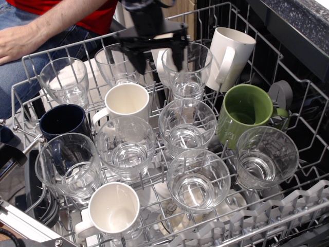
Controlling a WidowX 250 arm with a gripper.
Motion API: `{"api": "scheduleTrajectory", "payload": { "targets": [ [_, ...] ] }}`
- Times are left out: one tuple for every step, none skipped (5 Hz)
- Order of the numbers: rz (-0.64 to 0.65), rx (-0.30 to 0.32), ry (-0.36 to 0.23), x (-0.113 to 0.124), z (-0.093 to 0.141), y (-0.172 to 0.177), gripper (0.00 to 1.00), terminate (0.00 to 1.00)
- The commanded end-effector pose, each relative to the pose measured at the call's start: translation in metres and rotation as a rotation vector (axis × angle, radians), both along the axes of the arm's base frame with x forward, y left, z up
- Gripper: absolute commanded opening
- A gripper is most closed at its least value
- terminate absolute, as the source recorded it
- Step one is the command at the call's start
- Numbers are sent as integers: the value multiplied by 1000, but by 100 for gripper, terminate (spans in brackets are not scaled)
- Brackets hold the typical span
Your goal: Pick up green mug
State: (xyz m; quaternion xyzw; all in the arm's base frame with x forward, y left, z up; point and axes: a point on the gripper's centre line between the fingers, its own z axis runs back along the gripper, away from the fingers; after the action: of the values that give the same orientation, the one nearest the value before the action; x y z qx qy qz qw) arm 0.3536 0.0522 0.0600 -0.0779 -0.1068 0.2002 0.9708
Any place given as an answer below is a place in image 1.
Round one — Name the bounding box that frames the person's bare hand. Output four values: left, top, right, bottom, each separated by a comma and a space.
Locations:
1, 25, 38, 65

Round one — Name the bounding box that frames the cream mug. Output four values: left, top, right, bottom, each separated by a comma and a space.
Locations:
92, 83, 150, 131
75, 182, 140, 239

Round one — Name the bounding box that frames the clear glass centre left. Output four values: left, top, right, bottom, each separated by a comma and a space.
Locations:
96, 116, 156, 182

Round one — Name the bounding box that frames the clear glass back left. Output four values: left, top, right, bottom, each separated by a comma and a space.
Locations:
39, 57, 89, 110

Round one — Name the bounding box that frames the white mug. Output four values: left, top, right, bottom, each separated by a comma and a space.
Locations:
151, 48, 174, 87
206, 27, 257, 93

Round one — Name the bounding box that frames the grey plastic rack clip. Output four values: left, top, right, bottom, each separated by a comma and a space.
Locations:
268, 80, 293, 120

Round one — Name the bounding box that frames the green ceramic mug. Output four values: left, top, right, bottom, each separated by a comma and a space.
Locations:
216, 84, 289, 150

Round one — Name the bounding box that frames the clear glass back middle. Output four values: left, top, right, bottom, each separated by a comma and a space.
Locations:
94, 44, 140, 87

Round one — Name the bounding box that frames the person's bare forearm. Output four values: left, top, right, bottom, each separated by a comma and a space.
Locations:
28, 0, 107, 40

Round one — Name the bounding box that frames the clear glass back centre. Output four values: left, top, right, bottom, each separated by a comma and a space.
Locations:
166, 42, 213, 100

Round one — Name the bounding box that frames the clear glass right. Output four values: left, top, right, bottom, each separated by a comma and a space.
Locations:
234, 126, 299, 191

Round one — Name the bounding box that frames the dark blue mug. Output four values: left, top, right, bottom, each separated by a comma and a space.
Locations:
39, 104, 92, 141

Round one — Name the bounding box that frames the white mug back right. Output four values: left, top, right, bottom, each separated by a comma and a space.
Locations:
206, 27, 257, 93

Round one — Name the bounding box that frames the clear glass front left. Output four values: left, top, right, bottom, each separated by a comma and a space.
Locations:
35, 133, 103, 205

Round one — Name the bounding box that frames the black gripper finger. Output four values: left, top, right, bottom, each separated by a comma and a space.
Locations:
125, 47, 146, 75
171, 45, 188, 72

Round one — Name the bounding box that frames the white mug back centre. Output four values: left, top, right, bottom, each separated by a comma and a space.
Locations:
151, 48, 174, 87

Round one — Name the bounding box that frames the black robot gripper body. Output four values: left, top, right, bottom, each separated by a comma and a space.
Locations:
117, 1, 188, 53

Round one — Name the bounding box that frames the grey wire dishwasher rack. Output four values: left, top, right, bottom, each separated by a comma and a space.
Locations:
10, 2, 329, 247

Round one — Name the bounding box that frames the clear glass front centre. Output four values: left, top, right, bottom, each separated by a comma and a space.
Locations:
167, 149, 231, 215

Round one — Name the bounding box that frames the clear glass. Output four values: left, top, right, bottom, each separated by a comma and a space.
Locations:
94, 44, 140, 87
167, 149, 231, 215
234, 126, 299, 191
39, 57, 89, 110
166, 42, 213, 100
35, 133, 103, 205
158, 98, 216, 158
96, 116, 156, 182

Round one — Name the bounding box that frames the cream mug centre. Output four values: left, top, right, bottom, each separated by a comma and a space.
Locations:
92, 83, 150, 131

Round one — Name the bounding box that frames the cream mug front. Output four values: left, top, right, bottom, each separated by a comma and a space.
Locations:
75, 182, 140, 239

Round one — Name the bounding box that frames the grey plastic tine row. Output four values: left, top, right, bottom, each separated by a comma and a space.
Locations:
168, 180, 328, 246

